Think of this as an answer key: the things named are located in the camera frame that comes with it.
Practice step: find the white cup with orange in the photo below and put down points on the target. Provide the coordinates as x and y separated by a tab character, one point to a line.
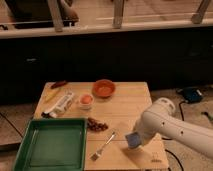
86	101

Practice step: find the blue sponge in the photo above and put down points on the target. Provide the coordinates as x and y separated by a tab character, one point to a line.
133	140

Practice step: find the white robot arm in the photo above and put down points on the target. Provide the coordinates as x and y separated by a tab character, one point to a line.
158	118

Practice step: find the blue power box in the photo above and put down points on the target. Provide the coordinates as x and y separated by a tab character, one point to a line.
192	95

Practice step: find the green plastic tray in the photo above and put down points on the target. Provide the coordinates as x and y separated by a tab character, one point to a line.
53	145

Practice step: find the silver fork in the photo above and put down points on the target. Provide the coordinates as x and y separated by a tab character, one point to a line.
98	153

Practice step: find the wooden table board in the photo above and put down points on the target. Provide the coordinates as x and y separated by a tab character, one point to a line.
119	112

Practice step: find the dark red sausage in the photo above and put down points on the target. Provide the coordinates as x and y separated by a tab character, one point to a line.
58	84

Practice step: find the orange bowl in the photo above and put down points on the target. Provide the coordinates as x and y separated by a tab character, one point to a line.
103	88

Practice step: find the brown dried fruit pile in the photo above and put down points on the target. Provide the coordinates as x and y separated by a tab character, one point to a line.
96	126

